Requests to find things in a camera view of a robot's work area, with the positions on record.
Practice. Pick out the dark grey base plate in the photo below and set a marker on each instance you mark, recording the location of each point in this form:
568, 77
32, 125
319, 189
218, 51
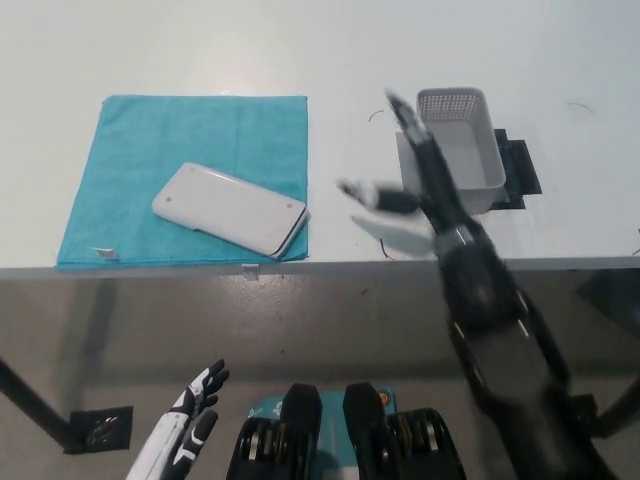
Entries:
520, 170

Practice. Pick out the teal microfiber cloth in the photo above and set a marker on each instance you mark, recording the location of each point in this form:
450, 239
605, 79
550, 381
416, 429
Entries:
135, 150

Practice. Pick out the small grey perforated basket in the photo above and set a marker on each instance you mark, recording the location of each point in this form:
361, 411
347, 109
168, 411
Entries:
480, 195

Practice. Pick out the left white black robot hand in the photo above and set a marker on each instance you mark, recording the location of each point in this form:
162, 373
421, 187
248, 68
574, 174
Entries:
175, 430

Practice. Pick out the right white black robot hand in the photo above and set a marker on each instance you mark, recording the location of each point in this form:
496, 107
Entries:
440, 200

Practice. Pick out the black table leg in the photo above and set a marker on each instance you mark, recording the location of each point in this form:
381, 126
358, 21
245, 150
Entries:
622, 412
30, 400

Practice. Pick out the white cloth tag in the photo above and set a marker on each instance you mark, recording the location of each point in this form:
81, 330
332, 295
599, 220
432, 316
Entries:
106, 253

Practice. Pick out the white sticker on table edge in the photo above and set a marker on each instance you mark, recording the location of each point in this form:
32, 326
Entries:
250, 271

